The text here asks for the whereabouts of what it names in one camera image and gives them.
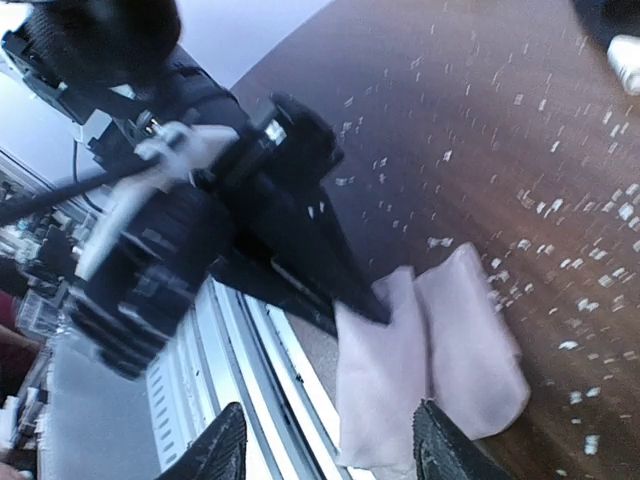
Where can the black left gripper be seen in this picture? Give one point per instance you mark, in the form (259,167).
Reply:
(199,189)

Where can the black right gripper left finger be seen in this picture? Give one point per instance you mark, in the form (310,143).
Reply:
(219,453)

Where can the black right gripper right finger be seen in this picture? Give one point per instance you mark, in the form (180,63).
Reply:
(442,451)

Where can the pink and white underwear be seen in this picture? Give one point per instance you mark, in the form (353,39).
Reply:
(446,342)

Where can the black underwear white waistband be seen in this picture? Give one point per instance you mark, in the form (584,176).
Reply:
(614,26)

